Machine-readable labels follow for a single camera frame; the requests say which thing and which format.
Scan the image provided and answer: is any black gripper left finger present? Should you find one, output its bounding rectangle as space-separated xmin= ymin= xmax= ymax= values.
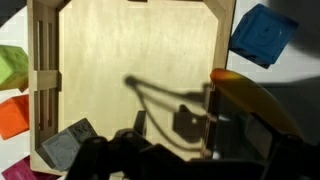
xmin=66 ymin=110 xmax=264 ymax=180

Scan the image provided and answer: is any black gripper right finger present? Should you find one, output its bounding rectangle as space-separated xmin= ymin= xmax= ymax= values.
xmin=250 ymin=113 xmax=320 ymax=180

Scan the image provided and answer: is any wooden tray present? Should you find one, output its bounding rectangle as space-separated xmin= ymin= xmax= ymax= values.
xmin=27 ymin=0 xmax=236 ymax=175

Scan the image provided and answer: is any grey cube block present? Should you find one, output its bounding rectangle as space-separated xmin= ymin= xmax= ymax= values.
xmin=36 ymin=118 xmax=97 ymax=172

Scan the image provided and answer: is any round white table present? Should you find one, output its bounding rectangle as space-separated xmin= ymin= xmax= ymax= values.
xmin=0 ymin=0 xmax=320 ymax=172

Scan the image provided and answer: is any pink cube block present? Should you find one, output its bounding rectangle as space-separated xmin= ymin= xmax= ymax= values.
xmin=2 ymin=156 xmax=59 ymax=180

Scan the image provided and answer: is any orange cube block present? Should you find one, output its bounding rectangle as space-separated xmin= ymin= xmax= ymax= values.
xmin=0 ymin=95 xmax=29 ymax=140

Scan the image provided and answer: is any blue cube block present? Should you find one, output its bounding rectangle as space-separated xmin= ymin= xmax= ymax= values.
xmin=229 ymin=4 xmax=299 ymax=69

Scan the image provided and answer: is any light green cube block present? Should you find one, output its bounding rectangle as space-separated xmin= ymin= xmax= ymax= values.
xmin=0 ymin=45 xmax=28 ymax=92

